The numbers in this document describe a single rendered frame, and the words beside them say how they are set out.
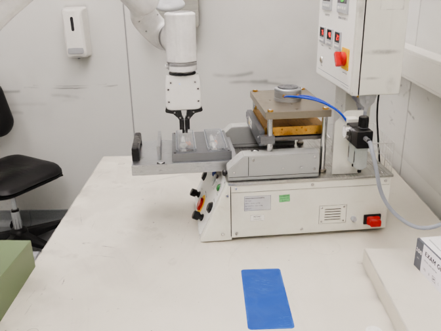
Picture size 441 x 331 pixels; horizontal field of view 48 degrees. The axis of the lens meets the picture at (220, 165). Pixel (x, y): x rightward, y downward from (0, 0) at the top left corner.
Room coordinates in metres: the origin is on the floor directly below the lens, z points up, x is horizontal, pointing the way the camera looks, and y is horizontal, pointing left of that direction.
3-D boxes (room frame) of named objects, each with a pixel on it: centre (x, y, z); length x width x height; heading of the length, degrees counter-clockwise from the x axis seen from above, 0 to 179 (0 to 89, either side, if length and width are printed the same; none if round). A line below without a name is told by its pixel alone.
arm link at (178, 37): (1.39, 0.10, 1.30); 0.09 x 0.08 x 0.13; 39
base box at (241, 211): (1.39, -0.19, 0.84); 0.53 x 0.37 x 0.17; 95
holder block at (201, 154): (1.39, 0.06, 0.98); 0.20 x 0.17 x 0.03; 5
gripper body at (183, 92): (1.38, 0.10, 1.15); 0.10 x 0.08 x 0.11; 95
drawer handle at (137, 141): (1.37, 0.24, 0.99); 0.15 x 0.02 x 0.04; 5
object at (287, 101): (1.39, -0.23, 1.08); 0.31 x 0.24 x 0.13; 5
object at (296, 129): (1.40, -0.20, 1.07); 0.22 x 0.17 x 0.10; 5
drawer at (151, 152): (1.38, 0.11, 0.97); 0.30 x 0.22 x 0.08; 95
